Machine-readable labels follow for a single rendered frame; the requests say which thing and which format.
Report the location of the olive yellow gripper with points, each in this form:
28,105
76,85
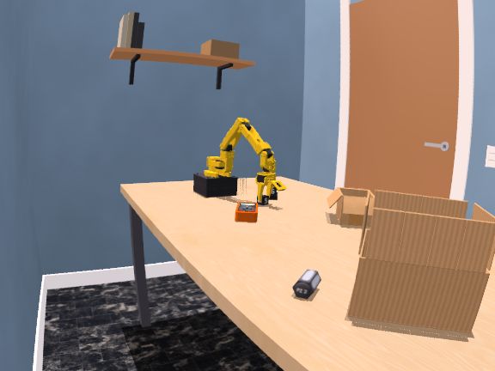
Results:
265,178

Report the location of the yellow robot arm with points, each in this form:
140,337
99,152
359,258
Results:
224,164

